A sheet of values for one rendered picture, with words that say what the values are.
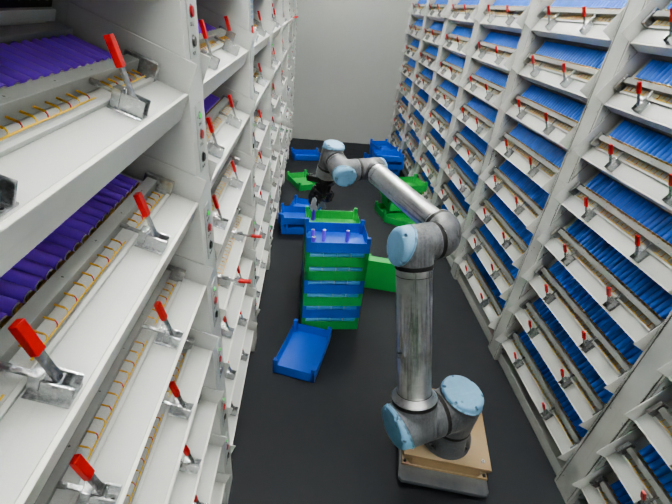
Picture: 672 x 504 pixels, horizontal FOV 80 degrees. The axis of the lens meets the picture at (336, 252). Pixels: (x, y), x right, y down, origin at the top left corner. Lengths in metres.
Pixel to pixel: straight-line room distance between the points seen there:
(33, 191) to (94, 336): 0.20
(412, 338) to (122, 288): 0.89
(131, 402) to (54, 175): 0.39
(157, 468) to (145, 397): 0.19
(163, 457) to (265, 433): 0.93
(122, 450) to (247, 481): 1.05
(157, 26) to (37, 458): 0.58
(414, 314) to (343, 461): 0.72
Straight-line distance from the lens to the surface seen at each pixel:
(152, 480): 0.86
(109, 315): 0.55
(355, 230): 2.05
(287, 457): 1.71
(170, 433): 0.90
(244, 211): 1.59
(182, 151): 0.78
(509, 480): 1.87
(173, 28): 0.74
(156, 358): 0.76
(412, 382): 1.34
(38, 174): 0.42
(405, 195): 1.44
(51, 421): 0.47
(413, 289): 1.20
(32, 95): 0.50
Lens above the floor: 1.47
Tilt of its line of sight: 32 degrees down
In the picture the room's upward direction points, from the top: 6 degrees clockwise
